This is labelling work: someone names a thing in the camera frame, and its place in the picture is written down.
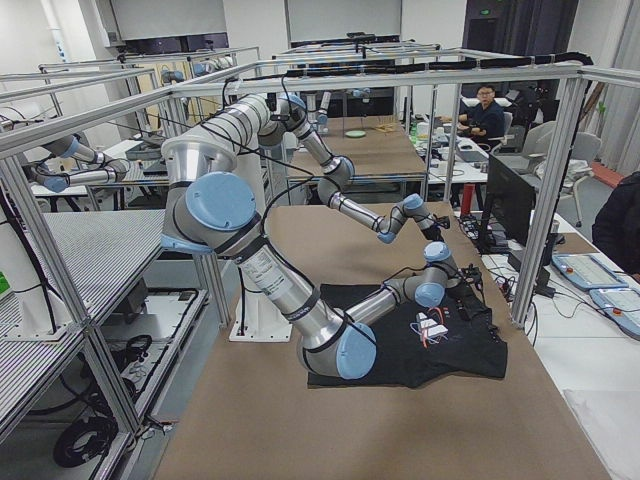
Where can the striped metal workbench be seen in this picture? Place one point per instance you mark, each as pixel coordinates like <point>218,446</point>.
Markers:
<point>106,253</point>

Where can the aluminium frame post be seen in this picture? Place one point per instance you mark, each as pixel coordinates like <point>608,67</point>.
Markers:
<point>555,171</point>

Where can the black computer monitor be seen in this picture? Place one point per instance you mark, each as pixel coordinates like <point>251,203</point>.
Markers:
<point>509,201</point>

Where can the seated person dark jacket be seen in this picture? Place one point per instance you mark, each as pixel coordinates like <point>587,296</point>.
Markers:
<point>484,122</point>

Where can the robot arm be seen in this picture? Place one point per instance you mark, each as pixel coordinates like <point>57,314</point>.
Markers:
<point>320,150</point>
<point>334,343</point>

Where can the blue teach pendant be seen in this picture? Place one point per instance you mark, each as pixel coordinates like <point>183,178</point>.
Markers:
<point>622,306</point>
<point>586,272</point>

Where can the black printed t-shirt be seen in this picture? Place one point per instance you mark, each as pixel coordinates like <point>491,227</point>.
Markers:
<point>472,345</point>

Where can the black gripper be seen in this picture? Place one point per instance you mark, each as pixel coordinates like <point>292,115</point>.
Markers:
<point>436,231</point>
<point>469,289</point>

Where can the aluminium cage frame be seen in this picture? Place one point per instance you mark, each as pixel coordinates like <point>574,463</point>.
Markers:
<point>63,307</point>

